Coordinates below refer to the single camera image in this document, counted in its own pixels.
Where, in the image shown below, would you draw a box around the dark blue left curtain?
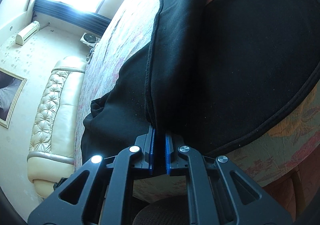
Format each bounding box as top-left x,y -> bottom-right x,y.
33,0 -> 111,36

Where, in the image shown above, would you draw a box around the black pants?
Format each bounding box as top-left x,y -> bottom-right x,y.
81,0 -> 319,161

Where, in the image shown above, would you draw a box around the cream tufted leather headboard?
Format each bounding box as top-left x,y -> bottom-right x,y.
27,56 -> 86,198

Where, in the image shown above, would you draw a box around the white round fan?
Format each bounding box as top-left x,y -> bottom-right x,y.
80,33 -> 100,48

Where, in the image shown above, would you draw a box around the framed wall photograph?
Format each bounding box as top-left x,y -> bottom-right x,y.
1,68 -> 27,129

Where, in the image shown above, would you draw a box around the white wall air conditioner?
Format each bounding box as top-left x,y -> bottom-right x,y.
15,21 -> 40,46

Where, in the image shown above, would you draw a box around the floral green bedspread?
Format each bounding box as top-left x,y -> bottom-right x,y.
74,0 -> 320,204

